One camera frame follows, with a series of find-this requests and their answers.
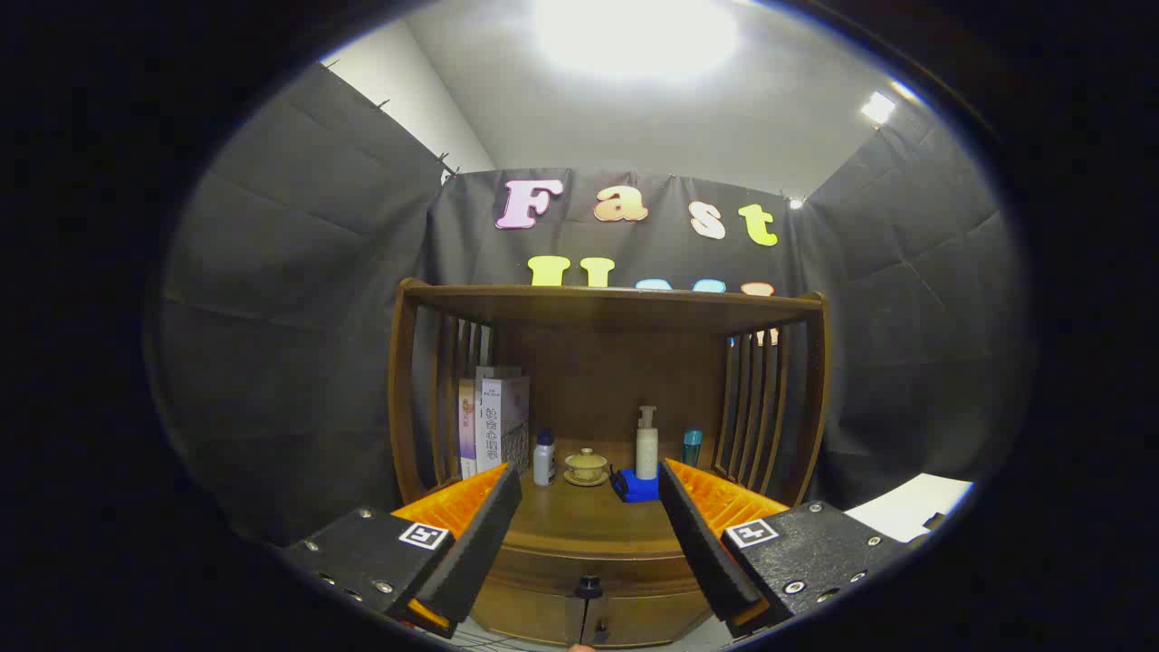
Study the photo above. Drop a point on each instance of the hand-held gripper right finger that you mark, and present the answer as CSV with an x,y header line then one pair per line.
x,y
702,543

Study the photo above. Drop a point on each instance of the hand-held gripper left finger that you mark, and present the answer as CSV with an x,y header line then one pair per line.
x,y
480,534

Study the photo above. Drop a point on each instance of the wooden drawer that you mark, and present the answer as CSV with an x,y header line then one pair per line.
x,y
543,570

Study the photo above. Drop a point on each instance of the black drawer knob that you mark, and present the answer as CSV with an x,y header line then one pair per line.
x,y
589,587

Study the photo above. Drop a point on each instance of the wooden countertop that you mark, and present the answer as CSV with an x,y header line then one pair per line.
x,y
579,521

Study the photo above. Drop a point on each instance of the wooden cabinet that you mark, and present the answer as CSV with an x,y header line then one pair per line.
x,y
598,380

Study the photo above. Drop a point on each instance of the blue folded cloth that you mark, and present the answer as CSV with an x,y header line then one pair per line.
x,y
641,491

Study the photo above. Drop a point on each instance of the clear blue bottle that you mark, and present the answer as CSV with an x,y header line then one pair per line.
x,y
693,448

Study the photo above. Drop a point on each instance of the white bottle blue cap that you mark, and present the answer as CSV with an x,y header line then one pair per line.
x,y
544,462

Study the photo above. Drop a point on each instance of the small black clip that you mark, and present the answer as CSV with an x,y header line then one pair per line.
x,y
619,482

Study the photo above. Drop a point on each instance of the white pump bottle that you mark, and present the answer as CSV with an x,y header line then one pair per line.
x,y
646,453

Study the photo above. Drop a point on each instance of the thin purple book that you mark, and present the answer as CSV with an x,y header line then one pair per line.
x,y
467,426

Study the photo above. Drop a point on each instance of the yellow saucer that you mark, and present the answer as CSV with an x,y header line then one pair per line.
x,y
586,482

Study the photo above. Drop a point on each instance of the thick white book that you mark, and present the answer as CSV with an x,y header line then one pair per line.
x,y
502,417

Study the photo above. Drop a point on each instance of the yellow lidded teacup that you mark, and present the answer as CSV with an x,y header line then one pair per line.
x,y
587,464

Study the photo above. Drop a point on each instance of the large ceiling light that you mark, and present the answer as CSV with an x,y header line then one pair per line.
x,y
634,36

